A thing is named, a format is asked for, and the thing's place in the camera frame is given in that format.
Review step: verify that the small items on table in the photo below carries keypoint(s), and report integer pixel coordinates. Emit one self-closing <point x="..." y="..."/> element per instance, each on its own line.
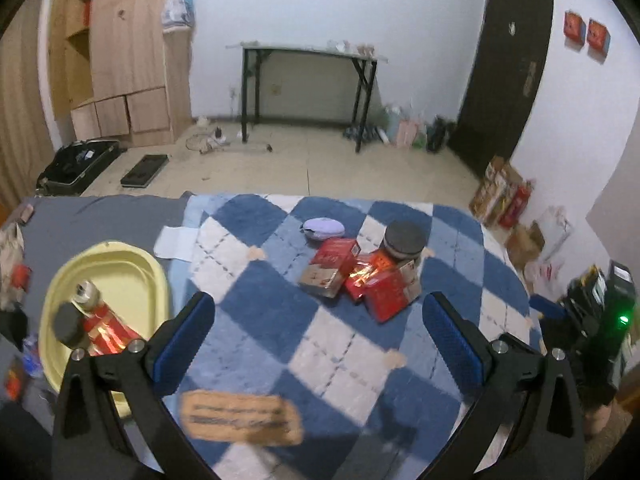
<point x="357" y="49"/>

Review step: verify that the light green bag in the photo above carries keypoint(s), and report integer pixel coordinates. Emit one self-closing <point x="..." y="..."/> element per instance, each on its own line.
<point x="392" y="122"/>

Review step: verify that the wooden wardrobe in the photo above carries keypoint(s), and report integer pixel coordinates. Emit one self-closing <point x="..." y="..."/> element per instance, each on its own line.
<point x="130" y="50"/>

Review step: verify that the large black lidded jar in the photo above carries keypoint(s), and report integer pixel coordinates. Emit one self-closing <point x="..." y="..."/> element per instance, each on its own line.
<point x="404" y="240"/>

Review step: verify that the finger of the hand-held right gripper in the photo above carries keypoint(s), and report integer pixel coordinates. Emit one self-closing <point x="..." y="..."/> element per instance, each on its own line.
<point x="547" y="306"/>

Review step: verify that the black suitcase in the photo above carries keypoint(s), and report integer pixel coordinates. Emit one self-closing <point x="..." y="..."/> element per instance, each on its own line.
<point x="77" y="165"/>

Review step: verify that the red labelled bottle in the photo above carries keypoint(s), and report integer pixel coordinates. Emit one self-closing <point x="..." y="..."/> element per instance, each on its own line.
<point x="107" y="327"/>

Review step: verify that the blue checkered blanket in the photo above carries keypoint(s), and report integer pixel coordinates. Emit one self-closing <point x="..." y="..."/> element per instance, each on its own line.
<point x="280" y="310"/>

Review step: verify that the brown cardboard box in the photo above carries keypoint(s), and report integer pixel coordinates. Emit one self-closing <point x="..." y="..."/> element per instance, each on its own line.
<point x="525" y="245"/>

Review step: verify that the red wall picture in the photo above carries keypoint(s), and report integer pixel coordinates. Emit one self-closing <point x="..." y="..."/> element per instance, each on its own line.
<point x="598" y="39"/>
<point x="574" y="29"/>

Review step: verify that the shiny red foil box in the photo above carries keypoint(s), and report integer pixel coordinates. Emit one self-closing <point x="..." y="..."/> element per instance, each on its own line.
<point x="367" y="277"/>

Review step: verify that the stack of red cartons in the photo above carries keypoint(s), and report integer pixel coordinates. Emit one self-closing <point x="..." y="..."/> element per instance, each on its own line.
<point x="500" y="195"/>

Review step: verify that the dark door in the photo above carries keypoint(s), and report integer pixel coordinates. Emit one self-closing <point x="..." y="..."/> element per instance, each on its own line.
<point x="505" y="70"/>

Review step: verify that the person's right forearm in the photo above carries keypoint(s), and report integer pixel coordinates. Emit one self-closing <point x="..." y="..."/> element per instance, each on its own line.
<point x="600" y="417"/>

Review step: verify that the black bag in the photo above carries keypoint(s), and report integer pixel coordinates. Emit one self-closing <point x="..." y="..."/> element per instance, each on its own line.
<point x="437" y="135"/>

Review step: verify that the pink paper bag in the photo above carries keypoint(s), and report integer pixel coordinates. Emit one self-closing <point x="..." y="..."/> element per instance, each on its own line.
<point x="406" y="134"/>

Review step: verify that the black folding table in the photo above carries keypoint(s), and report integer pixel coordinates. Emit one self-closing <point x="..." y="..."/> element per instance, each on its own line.
<point x="300" y="50"/>

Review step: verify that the clear plastic bag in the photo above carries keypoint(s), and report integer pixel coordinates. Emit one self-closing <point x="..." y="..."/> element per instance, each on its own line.
<point x="11" y="260"/>

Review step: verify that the brownish red box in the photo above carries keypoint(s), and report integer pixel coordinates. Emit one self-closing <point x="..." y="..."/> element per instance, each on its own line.
<point x="320" y="280"/>

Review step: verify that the white paper bag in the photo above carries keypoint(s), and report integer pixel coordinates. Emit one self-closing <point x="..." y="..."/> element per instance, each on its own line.
<point x="552" y="232"/>

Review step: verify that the pair of shoes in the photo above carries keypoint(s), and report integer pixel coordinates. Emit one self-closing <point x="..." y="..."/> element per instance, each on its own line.
<point x="365" y="133"/>

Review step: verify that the small red packet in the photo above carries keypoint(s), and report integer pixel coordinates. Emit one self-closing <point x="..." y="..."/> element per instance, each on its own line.
<point x="21" y="277"/>
<point x="14" y="380"/>

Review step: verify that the purple pouch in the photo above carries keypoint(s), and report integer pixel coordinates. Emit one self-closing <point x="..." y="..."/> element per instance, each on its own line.
<point x="324" y="228"/>

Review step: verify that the plastic water bottle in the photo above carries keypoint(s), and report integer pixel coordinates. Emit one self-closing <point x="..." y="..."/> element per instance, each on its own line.
<point x="32" y="355"/>

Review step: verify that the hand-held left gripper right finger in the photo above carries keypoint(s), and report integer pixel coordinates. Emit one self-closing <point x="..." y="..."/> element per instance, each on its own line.
<point x="452" y="340"/>

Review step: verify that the black keyboard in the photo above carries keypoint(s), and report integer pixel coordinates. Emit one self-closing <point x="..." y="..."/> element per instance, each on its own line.
<point x="145" y="170"/>

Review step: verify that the plastic bag on hook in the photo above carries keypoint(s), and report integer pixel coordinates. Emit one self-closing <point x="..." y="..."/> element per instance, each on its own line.
<point x="177" y="7"/>

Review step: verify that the yellow plastic basin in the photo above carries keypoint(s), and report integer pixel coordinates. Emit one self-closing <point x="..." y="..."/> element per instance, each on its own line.
<point x="125" y="280"/>

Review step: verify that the grey bedsheet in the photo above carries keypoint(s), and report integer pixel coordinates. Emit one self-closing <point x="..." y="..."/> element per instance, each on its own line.
<point x="100" y="220"/>

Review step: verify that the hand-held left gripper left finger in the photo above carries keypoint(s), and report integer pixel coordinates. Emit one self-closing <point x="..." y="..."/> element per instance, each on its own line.
<point x="187" y="340"/>

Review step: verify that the black round lid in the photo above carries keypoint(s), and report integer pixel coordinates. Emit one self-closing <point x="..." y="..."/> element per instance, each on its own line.
<point x="70" y="325"/>

